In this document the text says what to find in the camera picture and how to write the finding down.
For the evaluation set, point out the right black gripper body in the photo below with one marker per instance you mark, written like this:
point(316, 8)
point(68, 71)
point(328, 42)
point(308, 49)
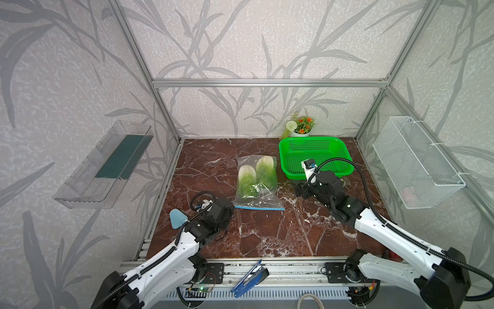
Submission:
point(312, 191)

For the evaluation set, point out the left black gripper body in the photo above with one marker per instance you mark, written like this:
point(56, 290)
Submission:
point(225, 223)

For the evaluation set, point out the chinese cabbage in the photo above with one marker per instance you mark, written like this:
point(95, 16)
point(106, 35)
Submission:
point(247, 182)
point(266, 173)

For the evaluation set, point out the clear zip-top bag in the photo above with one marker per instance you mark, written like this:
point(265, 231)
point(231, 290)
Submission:
point(266, 200)

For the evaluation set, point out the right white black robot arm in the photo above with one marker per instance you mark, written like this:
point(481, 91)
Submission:
point(441, 278)

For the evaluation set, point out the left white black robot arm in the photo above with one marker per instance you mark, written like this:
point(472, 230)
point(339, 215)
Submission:
point(175, 265)

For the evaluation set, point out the light blue scraper tool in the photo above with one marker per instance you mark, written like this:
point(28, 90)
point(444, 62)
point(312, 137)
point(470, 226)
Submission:
point(178, 218)

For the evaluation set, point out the green plastic basket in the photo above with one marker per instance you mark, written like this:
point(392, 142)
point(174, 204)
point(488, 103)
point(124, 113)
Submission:
point(293, 151)

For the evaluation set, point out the small flower pot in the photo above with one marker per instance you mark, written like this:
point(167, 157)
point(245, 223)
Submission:
point(298, 126)

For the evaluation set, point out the blue clip tool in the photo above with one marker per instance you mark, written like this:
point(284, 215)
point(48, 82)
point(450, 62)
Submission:
point(257, 274)

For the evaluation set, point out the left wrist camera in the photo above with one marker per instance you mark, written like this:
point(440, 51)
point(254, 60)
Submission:
point(203, 205)

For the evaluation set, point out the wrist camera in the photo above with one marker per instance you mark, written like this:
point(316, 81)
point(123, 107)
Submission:
point(203, 205)
point(309, 167)

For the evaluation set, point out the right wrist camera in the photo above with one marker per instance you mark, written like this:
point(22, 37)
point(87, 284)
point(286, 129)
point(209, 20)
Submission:
point(309, 167)

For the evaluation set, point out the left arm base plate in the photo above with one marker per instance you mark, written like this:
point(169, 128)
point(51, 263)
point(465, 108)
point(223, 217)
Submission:
point(209, 273)

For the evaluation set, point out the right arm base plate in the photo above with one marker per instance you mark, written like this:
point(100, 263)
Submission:
point(341, 273)

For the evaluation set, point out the white wire basket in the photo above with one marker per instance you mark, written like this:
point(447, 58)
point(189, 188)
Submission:
point(419, 170)

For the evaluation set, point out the clear wall shelf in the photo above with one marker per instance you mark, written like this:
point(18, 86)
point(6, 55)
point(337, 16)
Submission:
point(103, 174)

